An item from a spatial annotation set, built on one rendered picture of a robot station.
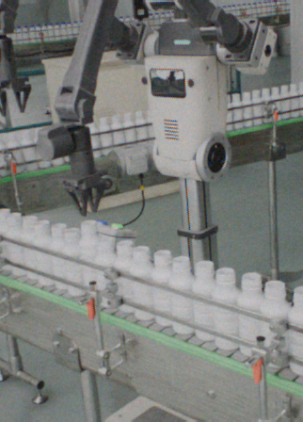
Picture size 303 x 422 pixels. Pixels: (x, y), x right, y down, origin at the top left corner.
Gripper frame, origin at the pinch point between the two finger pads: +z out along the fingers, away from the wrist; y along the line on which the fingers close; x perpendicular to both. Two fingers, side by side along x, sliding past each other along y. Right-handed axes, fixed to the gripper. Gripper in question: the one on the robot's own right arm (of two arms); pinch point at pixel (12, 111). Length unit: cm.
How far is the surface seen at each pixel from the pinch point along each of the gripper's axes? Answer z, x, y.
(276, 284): 24, 97, 14
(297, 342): 33, 104, 18
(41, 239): 27.5, 28.4, 16.9
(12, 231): 27.4, 16.3, 16.9
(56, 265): 33, 34, 17
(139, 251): 24, 64, 17
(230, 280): 25, 88, 16
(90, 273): 33, 46, 17
